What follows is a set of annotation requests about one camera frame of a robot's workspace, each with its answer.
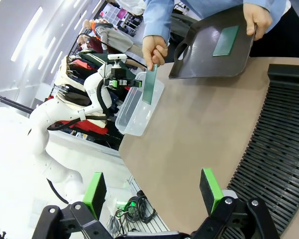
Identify person's right forearm blue sleeve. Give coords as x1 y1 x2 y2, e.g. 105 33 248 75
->
142 0 175 48

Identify white power strip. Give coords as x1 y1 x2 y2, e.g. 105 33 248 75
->
116 200 138 212

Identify black cable bundle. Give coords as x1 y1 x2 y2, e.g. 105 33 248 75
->
114 195 156 224

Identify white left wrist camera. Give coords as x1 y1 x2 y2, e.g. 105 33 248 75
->
107 53 128 68

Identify person's torso blue shirt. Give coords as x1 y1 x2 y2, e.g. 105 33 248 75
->
173 0 299 58

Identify person in grey hoodie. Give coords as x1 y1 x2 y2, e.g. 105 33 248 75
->
93 21 134 54

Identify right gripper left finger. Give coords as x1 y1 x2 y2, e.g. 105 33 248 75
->
33 172 115 239

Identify black cable at arm base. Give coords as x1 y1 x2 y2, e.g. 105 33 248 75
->
46 178 69 204

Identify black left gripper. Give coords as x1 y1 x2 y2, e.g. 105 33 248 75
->
103 67 143 88

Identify black plastic tray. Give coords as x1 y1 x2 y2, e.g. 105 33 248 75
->
168 4 257 80

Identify clothes rack with garments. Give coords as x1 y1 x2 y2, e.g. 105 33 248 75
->
52 49 123 136

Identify person's left hand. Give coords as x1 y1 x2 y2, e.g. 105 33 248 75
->
243 0 274 42

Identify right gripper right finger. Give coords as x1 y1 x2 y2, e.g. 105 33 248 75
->
189 168 281 239

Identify shelf with white boxes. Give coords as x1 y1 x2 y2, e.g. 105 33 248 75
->
99 4 143 38

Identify clear plastic box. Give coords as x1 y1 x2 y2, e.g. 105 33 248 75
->
115 71 165 137

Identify person's right hand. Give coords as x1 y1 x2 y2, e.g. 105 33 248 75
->
142 34 169 71

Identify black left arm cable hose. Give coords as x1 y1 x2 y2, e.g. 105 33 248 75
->
47 78 115 131

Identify black metal frame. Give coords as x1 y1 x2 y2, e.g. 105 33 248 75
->
0 95 34 113

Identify green PCB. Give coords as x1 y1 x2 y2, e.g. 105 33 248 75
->
142 64 159 105
212 25 240 57

